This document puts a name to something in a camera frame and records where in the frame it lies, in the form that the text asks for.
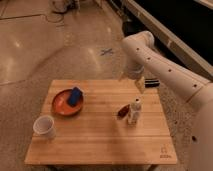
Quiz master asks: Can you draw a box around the orange plate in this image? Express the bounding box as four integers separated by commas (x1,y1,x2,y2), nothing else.
51,89,84,116

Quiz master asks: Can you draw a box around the wooden table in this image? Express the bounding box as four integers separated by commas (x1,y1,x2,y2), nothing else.
25,80,177,165

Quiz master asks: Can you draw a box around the white plastic cup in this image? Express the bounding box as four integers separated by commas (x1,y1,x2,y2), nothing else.
33,115,56,139

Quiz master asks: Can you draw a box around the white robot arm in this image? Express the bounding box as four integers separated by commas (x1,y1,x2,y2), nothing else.
121,31,213,171

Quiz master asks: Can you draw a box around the black box on floor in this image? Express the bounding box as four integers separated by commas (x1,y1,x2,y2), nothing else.
122,21,138,37

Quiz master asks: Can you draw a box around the black rectangular object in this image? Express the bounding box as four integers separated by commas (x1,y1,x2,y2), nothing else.
145,79,160,88

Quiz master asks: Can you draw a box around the grey metal rail frame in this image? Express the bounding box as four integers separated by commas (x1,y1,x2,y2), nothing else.
99,0,213,83

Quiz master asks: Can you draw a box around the white object with cables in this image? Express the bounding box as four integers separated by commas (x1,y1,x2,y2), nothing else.
49,0,80,14

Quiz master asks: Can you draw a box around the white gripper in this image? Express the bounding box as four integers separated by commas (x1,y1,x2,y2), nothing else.
119,62,145,93

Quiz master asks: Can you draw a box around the blue sponge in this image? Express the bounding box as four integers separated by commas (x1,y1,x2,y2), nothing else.
67,87,82,106

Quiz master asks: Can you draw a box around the white bottle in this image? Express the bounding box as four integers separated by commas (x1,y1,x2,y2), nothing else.
127,98,141,125

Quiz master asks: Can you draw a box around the brown oblong object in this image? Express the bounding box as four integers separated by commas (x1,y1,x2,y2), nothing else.
117,105,130,118

